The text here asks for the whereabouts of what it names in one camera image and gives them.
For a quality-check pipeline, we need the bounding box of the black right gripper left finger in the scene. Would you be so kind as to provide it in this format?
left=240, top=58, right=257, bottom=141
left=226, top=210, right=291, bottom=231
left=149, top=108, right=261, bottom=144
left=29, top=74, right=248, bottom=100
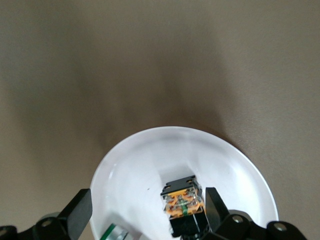
left=0, top=188, right=94, bottom=240

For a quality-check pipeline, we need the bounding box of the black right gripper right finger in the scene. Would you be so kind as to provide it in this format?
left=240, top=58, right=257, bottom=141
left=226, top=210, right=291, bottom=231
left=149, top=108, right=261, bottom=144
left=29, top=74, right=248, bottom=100
left=204, top=186, right=309, bottom=240

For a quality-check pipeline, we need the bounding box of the orange black switch block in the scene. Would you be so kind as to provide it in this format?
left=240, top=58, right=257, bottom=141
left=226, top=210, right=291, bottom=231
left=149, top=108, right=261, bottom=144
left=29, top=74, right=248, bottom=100
left=159, top=175, right=209, bottom=238

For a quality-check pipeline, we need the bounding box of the small red silver object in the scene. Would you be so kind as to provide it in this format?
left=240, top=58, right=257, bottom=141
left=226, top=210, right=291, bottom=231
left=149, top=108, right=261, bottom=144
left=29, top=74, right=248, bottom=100
left=100, top=222, right=130, bottom=240

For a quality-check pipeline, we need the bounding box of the pink round plate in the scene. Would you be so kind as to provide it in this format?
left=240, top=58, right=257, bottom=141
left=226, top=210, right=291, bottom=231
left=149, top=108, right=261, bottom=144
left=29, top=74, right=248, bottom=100
left=89, top=125, right=279, bottom=240

